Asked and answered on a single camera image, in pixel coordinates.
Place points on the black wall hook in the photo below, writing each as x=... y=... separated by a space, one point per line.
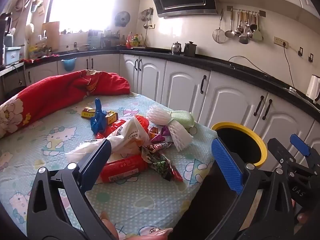
x=310 y=58
x=300 y=52

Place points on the white plastic bag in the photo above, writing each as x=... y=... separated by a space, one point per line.
x=125 y=135

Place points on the cartoon cat printed bed sheet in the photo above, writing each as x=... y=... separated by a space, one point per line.
x=140 y=200

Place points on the utensil wall rail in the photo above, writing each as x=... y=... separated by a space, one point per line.
x=262 y=13

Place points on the red floral blanket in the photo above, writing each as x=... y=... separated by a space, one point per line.
x=55 y=90

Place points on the long red snack packet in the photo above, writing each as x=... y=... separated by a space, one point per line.
x=122 y=167

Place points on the yellow rimmed black trash bin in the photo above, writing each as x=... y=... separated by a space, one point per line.
x=262 y=150

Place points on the hanging corner kitchen utensils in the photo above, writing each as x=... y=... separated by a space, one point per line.
x=146 y=17

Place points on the white electric kettle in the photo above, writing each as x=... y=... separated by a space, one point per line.
x=313 y=87

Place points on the green spatula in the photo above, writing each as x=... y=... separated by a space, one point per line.
x=257 y=35

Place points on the green label bottle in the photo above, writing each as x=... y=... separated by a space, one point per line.
x=135 y=41

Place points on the dark metal canister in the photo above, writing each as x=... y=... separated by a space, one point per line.
x=190 y=50

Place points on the green black snack wrapper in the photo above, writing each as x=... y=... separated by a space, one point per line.
x=160 y=165

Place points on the light blue storage box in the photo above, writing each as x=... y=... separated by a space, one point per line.
x=12 y=55

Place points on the person's right hand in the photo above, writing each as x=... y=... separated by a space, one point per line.
x=305 y=218

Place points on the window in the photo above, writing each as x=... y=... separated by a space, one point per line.
x=80 y=5

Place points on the beige wall outlet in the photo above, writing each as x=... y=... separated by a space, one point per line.
x=280 y=41

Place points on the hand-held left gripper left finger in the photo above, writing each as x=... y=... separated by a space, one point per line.
x=95 y=165

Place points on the bottles of condiments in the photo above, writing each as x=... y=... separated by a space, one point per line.
x=129 y=42

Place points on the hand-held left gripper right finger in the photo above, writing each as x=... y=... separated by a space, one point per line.
x=227 y=165

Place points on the white lower cabinets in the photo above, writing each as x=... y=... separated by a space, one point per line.
x=185 y=90

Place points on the brown chocolate bar wrapper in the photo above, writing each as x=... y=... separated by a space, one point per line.
x=161 y=145

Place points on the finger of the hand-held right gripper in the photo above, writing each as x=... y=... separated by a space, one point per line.
x=301 y=146
x=280 y=152

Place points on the green foam fruit net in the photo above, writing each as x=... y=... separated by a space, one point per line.
x=183 y=117

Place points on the black gas stove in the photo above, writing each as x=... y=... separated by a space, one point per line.
x=152 y=50

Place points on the person's left hand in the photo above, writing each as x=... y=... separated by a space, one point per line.
x=108 y=223

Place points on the teal knife holder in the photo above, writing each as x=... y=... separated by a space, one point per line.
x=93 y=40

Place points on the steel spoon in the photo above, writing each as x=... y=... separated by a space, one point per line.
x=238 y=30

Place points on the wooden cutting board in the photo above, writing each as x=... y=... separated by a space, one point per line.
x=51 y=37

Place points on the black countertop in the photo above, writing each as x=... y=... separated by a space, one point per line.
x=225 y=63

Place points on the white foam fruit net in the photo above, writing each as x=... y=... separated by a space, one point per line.
x=180 y=135

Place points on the black dish rack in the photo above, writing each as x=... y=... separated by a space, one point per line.
x=110 y=41

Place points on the grey wall fan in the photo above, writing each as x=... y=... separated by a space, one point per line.
x=122 y=18

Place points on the yellow oil bottle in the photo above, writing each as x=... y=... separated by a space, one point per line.
x=141 y=41

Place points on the blue plastic basin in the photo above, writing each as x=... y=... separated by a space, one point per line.
x=69 y=65

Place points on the steel teapot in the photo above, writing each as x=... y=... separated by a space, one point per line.
x=176 y=48

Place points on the large steel ladle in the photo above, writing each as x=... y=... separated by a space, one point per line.
x=243 y=39

